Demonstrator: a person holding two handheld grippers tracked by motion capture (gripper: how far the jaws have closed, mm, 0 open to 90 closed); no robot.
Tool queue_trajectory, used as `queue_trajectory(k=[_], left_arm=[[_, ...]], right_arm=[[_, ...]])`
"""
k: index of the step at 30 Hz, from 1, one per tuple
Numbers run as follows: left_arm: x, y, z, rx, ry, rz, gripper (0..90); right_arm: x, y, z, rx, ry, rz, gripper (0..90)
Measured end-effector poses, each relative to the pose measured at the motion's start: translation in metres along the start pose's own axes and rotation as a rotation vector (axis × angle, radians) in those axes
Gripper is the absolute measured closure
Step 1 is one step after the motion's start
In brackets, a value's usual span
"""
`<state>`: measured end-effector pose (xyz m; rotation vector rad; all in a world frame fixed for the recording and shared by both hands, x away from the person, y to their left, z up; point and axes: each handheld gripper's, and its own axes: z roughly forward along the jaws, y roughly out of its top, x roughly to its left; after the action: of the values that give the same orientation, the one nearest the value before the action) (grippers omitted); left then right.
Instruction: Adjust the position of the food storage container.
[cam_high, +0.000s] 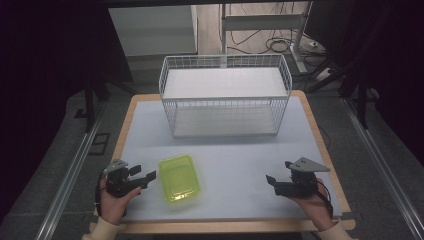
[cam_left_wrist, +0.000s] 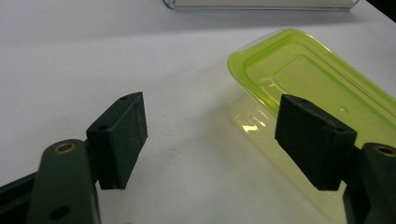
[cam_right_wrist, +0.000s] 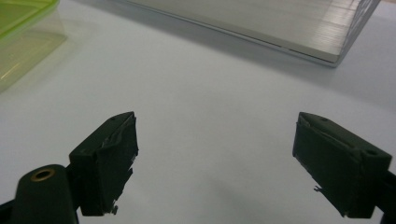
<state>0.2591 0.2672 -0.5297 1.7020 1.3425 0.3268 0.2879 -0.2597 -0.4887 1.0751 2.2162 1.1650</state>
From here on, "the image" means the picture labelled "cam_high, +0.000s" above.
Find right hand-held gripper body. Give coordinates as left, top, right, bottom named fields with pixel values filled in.
left=273, top=156, right=331, bottom=198

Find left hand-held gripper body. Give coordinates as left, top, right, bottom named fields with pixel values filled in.
left=103, top=158, right=150, bottom=198

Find green plastic container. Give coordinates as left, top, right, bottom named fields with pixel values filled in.
left=157, top=153, right=202, bottom=205

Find person's left hand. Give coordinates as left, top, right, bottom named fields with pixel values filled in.
left=99, top=178, right=143, bottom=226

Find person's right hand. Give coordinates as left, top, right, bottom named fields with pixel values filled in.
left=287, top=178, right=335, bottom=233

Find pale grey table mat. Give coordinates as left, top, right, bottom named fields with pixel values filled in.
left=119, top=95, right=344, bottom=222

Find black floor plate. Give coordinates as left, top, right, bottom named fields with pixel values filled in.
left=87, top=132, right=111, bottom=156

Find black metal stand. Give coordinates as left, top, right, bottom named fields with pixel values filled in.
left=82, top=74, right=112, bottom=134

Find white power strip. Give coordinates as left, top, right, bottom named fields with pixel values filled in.
left=314, top=67, right=335, bottom=83

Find white cabinet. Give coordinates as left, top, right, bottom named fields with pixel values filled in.
left=108, top=4, right=199, bottom=58

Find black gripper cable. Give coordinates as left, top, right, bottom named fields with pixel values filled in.
left=315, top=181, right=335, bottom=219

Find metal floor rail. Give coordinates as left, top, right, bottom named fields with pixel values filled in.
left=341, top=97, right=424, bottom=240
left=34, top=109, right=105, bottom=240

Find white wire rack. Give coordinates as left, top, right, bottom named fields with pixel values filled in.
left=158, top=53, right=293, bottom=138

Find black floor cables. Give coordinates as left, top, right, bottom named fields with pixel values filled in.
left=228, top=29, right=329, bottom=68

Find white metal desk frame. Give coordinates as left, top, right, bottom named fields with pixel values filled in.
left=219, top=1, right=314, bottom=75

